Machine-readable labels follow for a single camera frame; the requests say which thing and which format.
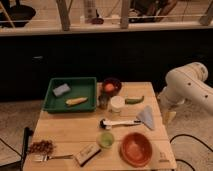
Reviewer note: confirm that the dark bowl with orange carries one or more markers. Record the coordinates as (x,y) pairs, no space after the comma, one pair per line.
(111,86)

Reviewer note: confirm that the dark glass jar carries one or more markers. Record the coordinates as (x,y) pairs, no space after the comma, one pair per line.
(103,101)

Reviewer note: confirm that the silver fork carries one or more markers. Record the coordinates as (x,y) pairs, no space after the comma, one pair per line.
(44,158)

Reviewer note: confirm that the green cup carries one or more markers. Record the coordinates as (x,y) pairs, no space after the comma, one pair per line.
(105,139)

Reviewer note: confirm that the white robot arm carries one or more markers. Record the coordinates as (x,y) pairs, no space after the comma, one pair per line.
(187,82)

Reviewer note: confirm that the grey sponge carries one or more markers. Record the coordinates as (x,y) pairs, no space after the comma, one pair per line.
(60,90)

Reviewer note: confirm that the pile of nuts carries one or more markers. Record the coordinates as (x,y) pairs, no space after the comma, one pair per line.
(41,147)

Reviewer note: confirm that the green chili pepper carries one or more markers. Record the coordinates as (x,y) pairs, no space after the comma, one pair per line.
(134,100)

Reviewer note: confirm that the green plastic tray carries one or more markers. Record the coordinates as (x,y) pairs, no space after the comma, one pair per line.
(79,87)

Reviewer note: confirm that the white plastic cup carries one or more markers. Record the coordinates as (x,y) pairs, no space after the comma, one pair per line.
(116,104)

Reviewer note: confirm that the wooden block eraser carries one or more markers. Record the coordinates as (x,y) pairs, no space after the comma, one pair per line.
(88,152)

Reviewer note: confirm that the blue grey cloth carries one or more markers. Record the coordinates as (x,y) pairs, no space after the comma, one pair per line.
(146,117)

